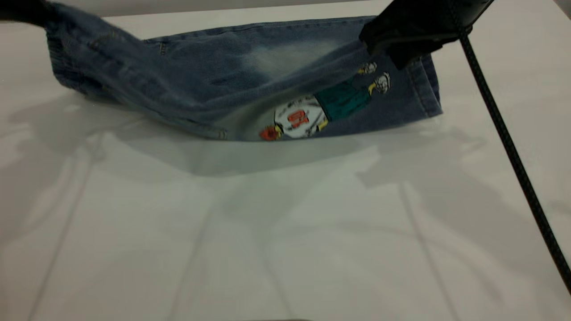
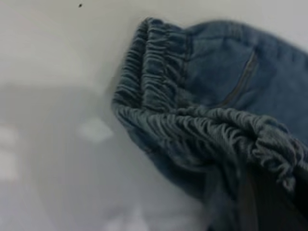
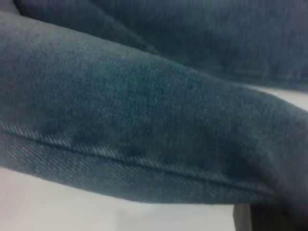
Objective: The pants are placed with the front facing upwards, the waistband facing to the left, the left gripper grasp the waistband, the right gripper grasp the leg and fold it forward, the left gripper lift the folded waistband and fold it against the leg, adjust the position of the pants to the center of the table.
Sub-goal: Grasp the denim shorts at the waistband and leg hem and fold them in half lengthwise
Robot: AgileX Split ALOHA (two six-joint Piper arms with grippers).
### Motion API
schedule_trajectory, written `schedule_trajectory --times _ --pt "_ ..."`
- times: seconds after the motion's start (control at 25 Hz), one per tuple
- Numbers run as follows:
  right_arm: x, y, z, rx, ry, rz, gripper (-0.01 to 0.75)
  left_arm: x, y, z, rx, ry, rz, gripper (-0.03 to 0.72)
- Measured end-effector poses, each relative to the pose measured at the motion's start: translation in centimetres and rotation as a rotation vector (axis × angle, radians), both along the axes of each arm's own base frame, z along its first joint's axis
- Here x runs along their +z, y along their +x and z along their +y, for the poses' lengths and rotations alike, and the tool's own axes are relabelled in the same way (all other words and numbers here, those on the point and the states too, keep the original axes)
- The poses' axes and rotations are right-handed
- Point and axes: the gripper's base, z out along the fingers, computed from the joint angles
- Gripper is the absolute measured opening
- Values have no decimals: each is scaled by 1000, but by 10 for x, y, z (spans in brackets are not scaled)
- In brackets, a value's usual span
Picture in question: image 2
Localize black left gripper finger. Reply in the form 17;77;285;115
245;166;308;231

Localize blue denim kids jeans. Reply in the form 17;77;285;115
111;16;308;231

